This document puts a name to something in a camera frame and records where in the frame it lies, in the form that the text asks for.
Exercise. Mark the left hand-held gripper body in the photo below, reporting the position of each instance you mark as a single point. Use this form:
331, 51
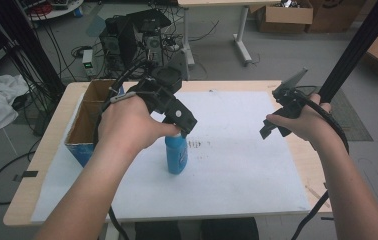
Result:
172, 108

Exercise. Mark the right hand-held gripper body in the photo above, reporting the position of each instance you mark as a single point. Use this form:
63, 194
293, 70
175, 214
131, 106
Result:
288, 100

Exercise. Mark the blue plastic bottle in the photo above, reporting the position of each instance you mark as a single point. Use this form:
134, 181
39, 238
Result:
176, 155

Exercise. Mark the person's right hand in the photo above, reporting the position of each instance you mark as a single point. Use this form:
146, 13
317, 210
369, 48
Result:
310, 123

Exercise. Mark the person's left hand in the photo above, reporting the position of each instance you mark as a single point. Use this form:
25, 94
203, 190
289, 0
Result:
127, 126

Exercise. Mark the white table mat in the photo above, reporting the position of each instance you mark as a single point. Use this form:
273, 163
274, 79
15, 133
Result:
237, 166

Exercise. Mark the grey floor mat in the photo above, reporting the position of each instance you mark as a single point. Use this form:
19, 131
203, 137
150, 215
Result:
353, 120

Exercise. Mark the white-legged desk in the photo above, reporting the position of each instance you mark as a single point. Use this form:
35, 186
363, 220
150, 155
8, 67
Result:
243, 36

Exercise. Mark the black computer tower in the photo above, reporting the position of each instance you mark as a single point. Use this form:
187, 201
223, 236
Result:
127, 40

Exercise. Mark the small brown cardboard box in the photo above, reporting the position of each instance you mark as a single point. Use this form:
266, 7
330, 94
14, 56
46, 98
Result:
287, 16

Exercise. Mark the open cardboard box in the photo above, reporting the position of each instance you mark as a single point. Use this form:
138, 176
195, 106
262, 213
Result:
87, 120

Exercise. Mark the black metal stand pole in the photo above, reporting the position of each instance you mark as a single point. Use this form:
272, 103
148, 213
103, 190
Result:
360, 43

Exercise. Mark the small grey power supply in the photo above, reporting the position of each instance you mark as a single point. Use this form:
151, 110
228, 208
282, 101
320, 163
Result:
88, 63

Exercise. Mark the closed brown cardboard box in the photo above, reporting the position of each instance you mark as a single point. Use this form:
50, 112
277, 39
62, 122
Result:
333, 15

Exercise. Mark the person's legs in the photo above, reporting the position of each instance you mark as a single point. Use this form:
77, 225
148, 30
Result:
197, 230

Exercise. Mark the wooden table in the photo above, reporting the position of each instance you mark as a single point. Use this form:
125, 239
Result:
37, 173

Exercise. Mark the round white table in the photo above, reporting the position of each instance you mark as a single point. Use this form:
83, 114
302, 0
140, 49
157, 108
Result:
57, 8

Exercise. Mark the black tape strip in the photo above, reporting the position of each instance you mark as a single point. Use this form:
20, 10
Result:
29, 174

